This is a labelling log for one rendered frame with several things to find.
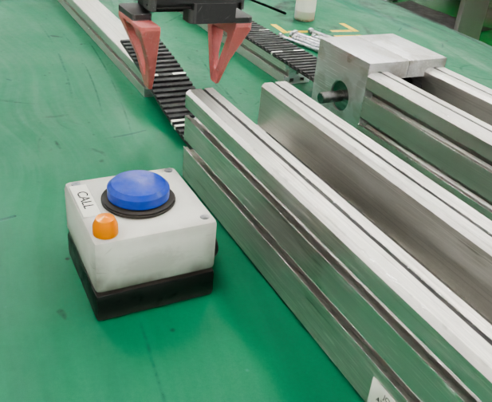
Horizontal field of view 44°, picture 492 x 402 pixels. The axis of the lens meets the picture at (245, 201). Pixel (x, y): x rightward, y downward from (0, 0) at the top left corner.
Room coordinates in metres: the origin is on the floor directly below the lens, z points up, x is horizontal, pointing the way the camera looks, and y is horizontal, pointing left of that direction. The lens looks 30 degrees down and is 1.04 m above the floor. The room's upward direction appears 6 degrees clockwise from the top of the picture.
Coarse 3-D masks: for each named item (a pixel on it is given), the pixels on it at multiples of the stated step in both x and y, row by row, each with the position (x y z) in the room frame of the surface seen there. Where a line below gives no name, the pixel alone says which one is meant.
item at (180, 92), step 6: (156, 90) 0.63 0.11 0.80; (162, 90) 0.64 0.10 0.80; (168, 90) 0.64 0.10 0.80; (174, 90) 0.64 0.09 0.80; (180, 90) 0.64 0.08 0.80; (186, 90) 0.65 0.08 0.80; (156, 96) 0.62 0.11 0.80; (162, 96) 0.63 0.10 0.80; (168, 96) 0.63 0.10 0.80; (174, 96) 0.63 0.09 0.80; (180, 96) 0.63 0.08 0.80
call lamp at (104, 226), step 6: (96, 216) 0.30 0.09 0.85; (102, 216) 0.30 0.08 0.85; (108, 216) 0.30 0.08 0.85; (114, 216) 0.30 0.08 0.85; (96, 222) 0.29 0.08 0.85; (102, 222) 0.29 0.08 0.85; (108, 222) 0.29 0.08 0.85; (114, 222) 0.30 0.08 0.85; (96, 228) 0.29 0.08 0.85; (102, 228) 0.29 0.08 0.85; (108, 228) 0.29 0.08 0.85; (114, 228) 0.29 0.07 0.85; (96, 234) 0.29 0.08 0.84; (102, 234) 0.29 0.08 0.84; (108, 234) 0.29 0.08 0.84; (114, 234) 0.29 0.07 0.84
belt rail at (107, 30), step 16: (64, 0) 1.05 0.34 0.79; (80, 0) 0.98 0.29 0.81; (96, 0) 0.99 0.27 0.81; (80, 16) 0.96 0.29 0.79; (96, 16) 0.90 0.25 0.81; (112, 16) 0.91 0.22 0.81; (96, 32) 0.85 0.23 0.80; (112, 32) 0.82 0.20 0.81; (112, 48) 0.78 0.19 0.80; (128, 64) 0.72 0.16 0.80; (144, 96) 0.67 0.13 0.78
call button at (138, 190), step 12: (120, 180) 0.34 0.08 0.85; (132, 180) 0.34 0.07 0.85; (144, 180) 0.34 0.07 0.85; (156, 180) 0.34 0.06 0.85; (108, 192) 0.33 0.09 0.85; (120, 192) 0.32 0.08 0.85; (132, 192) 0.32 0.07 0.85; (144, 192) 0.33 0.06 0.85; (156, 192) 0.33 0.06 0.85; (168, 192) 0.34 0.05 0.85; (120, 204) 0.32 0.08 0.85; (132, 204) 0.32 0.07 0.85; (144, 204) 0.32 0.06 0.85; (156, 204) 0.32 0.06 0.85
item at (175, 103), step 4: (160, 100) 0.62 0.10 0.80; (164, 100) 0.62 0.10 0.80; (168, 100) 0.62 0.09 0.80; (172, 100) 0.62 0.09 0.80; (176, 100) 0.62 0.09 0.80; (180, 100) 0.62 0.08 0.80; (184, 100) 0.63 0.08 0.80; (160, 104) 0.61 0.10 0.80; (164, 104) 0.61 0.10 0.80; (168, 104) 0.61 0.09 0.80; (172, 104) 0.61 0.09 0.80; (176, 104) 0.61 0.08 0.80; (180, 104) 0.62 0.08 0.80; (184, 104) 0.62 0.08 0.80; (164, 108) 0.60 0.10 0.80; (168, 108) 0.61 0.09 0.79; (172, 108) 0.61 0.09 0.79
